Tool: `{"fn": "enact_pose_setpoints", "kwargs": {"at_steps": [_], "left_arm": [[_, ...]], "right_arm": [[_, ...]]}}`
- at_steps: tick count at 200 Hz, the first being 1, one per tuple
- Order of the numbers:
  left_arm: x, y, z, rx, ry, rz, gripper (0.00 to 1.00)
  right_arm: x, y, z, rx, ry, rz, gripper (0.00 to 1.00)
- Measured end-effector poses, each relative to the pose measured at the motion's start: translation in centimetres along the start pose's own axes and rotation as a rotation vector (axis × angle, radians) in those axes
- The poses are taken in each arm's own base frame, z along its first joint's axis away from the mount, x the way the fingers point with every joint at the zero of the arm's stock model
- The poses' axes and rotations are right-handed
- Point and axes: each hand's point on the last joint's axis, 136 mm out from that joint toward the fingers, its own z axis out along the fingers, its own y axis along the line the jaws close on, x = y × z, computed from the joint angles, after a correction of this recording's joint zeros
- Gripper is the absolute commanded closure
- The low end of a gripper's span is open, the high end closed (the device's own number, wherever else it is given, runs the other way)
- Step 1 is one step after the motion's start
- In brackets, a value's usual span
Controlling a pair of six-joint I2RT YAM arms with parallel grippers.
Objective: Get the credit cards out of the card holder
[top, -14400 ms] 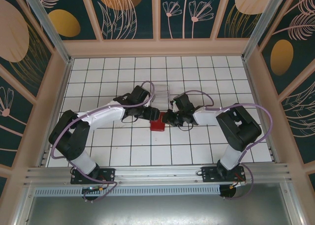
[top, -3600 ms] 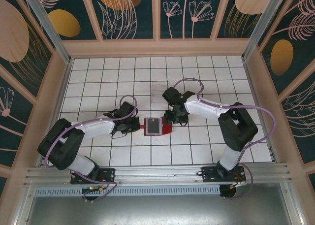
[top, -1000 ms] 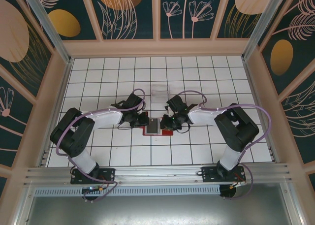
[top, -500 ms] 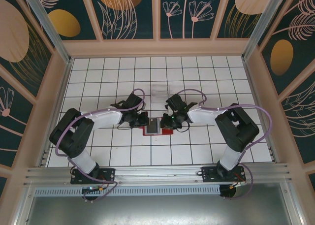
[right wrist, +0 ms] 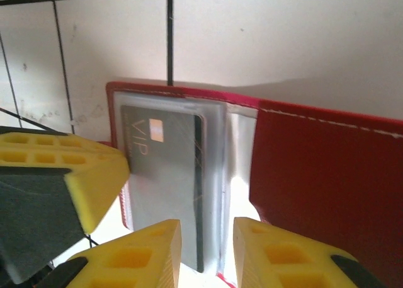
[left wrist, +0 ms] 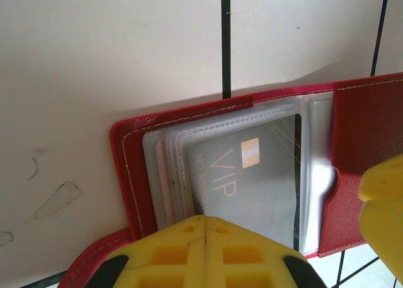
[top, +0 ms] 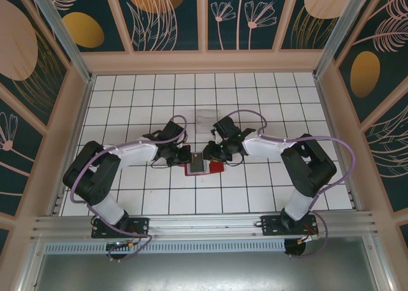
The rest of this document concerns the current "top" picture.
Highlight red card holder wallet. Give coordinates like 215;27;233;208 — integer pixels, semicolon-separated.
177;159;226;178

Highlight clear acrylic card stand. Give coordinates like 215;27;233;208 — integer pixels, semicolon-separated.
194;108;221;134

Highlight grey metal sheet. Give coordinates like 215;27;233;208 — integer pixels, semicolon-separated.
18;236;398;291

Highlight aluminium profile rail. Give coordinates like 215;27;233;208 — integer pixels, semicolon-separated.
30;211;382;241

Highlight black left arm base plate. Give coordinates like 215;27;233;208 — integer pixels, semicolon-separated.
91;216;150;239

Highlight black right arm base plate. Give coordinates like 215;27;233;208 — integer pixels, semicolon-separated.
260;215;319;238

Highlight slotted grey cable duct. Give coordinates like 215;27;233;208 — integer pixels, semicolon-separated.
44;239;287;254

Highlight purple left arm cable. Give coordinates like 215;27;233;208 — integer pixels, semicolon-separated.
70;114;188;262

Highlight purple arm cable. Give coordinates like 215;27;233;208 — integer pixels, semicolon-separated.
219;109;356;260
70;114;188;262

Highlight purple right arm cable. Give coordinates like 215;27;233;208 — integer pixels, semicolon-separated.
219;109;356;260

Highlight aluminium frame post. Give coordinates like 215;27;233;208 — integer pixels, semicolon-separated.
25;0;96;83
311;0;374;78

